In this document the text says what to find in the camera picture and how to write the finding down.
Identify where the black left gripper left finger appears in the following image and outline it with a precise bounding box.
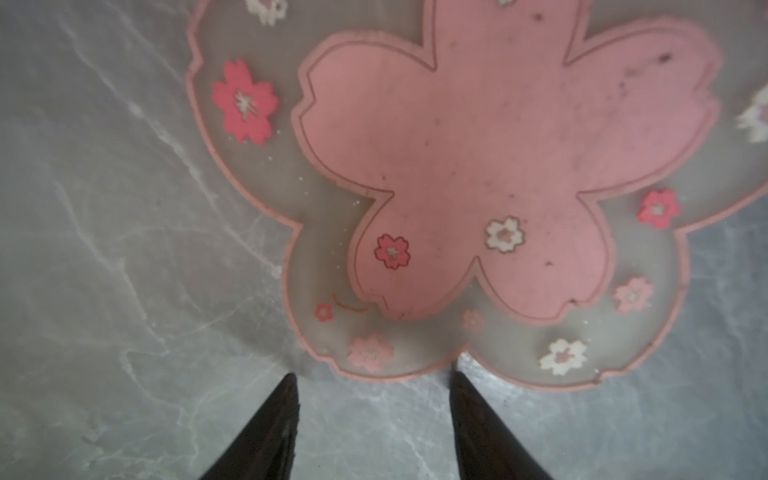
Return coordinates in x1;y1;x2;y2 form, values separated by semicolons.
200;373;300;480

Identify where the pink cherry blossom coaster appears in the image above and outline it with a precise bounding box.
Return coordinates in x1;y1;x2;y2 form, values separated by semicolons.
187;1;767;391

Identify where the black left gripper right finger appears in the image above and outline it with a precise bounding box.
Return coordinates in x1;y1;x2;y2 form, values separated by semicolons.
449;371;552;480

